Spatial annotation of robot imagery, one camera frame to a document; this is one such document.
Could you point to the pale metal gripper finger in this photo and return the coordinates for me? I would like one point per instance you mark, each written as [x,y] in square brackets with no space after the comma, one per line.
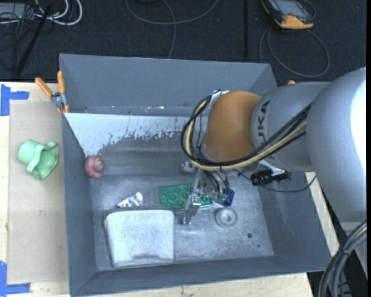
[196,207]
[188,216]

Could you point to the green studded flat plate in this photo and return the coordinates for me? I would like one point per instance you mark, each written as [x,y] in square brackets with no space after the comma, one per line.
[173,196]

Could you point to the dark blue small block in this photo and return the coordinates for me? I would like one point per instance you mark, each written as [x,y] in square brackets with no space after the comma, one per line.
[231,196]

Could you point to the grey round knob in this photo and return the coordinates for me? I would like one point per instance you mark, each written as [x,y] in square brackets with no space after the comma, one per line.
[226,217]

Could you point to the grey metal bin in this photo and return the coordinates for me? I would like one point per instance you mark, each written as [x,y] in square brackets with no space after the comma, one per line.
[222,243]

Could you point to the white plastic tub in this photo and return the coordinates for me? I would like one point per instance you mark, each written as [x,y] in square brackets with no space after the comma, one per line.
[140,237]

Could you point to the crumpled white packet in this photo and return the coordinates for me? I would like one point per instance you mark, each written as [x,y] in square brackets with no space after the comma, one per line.
[130,200]

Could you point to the red toy apple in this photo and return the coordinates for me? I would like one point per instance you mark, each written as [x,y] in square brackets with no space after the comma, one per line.
[94,166]

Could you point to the brown cardboard board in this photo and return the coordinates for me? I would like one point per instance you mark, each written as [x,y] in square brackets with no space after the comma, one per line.
[34,227]

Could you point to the light green toy cup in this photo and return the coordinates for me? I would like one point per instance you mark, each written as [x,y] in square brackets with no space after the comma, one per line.
[40,159]

